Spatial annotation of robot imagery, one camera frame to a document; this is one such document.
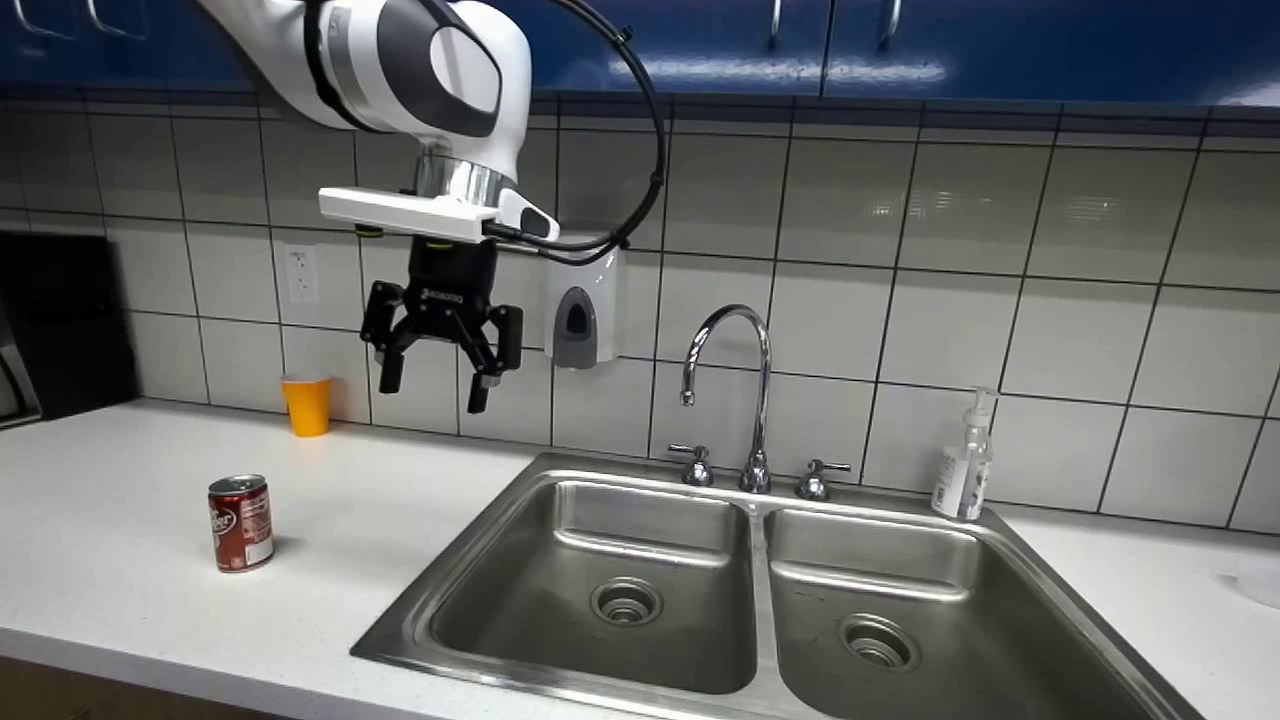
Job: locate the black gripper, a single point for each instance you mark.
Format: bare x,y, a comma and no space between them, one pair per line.
446,297

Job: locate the red soda can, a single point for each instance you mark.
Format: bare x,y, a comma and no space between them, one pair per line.
241,520

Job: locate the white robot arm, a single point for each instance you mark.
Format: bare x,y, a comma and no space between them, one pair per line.
453,78

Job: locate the stainless double sink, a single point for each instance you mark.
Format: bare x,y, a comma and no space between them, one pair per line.
628,591

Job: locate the orange plastic cup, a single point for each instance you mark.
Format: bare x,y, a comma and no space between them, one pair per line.
306,405

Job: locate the chrome gooseneck faucet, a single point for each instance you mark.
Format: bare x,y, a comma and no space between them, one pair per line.
755,390

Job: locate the black appliance at left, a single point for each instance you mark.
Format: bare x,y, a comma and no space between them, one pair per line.
64,326

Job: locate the clear soap pump bottle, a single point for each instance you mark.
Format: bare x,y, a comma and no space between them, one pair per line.
960,482

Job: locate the blue upper cabinets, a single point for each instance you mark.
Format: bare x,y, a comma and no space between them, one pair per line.
1179,53

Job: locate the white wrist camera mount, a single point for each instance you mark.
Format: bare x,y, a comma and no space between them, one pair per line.
437,216

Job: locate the white wall soap dispenser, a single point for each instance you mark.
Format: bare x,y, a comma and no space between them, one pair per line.
585,310

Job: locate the white wall outlet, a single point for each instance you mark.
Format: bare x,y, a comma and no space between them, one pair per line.
302,276

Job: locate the left faucet handle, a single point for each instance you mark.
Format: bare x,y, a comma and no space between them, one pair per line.
699,465

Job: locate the faucet handle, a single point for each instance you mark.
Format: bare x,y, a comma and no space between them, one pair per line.
699,465
812,482

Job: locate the right faucet handle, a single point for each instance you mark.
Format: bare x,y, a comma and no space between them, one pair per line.
812,482

